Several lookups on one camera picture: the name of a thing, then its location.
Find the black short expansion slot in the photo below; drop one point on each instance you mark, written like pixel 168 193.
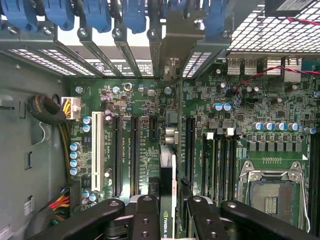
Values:
pixel 154 128

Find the green motherboard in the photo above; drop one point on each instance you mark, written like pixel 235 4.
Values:
pixel 140 100

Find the black open PC case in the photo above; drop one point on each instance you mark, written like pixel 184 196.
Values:
pixel 25 40

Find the blue card retention clip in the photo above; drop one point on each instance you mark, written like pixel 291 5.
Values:
pixel 133 16
pixel 216 15
pixel 60 13
pixel 15 12
pixel 97 15

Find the black long expansion slot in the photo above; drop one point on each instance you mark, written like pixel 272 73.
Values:
pixel 135 155
pixel 117 155
pixel 190 150

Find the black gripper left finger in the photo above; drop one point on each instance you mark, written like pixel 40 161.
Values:
pixel 147 217

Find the white expansion slot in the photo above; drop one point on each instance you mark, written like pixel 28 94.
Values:
pixel 97 150

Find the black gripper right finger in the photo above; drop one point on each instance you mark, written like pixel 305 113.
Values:
pixel 203 220

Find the CPU socket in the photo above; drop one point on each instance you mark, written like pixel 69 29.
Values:
pixel 275 190

